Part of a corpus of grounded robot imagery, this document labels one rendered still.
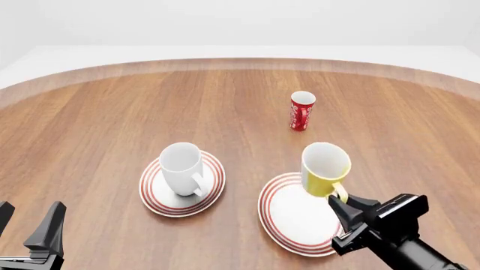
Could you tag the yellow and white mug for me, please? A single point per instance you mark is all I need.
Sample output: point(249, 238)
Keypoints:
point(318, 182)

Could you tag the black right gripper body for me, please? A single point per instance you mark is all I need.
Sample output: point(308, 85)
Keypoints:
point(397, 213)

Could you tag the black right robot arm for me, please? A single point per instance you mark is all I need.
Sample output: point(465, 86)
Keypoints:
point(416, 253)

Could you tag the white plate with red rings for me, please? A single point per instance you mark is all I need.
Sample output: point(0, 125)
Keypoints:
point(296, 222)
point(176, 206)

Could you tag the red mug with white pattern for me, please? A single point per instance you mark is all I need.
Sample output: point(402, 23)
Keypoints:
point(300, 118)

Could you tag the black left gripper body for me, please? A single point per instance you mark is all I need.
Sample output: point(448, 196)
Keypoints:
point(33, 263)

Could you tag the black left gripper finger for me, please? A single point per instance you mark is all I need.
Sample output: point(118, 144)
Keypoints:
point(47, 236)
point(5, 215)

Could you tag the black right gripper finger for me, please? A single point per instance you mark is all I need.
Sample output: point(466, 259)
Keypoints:
point(348, 218)
point(365, 205)

